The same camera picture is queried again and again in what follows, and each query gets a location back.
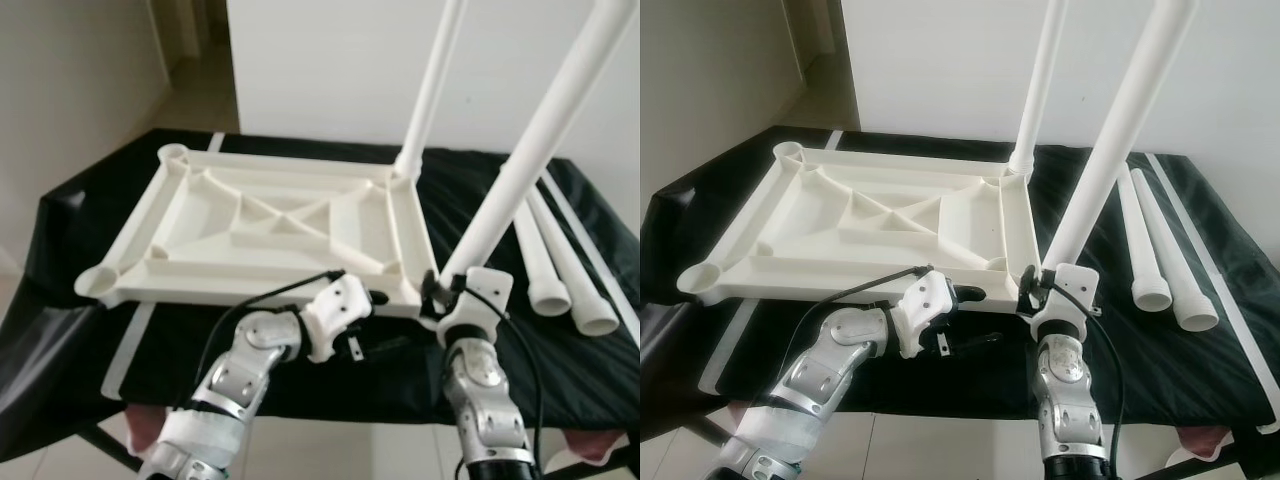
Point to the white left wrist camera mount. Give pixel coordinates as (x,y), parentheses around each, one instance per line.
(925,310)
(335,315)

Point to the white plastic table top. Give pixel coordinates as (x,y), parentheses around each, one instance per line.
(180,230)
(800,225)

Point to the black table cloth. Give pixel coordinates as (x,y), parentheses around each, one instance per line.
(590,380)
(1200,380)

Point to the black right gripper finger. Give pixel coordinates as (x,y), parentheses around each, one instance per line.
(1026,290)
(427,295)

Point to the pink rounded object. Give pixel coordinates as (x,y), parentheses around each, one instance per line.
(595,447)
(145,430)
(1205,440)

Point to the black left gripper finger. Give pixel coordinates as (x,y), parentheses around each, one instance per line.
(390,345)
(980,342)
(379,298)
(973,294)

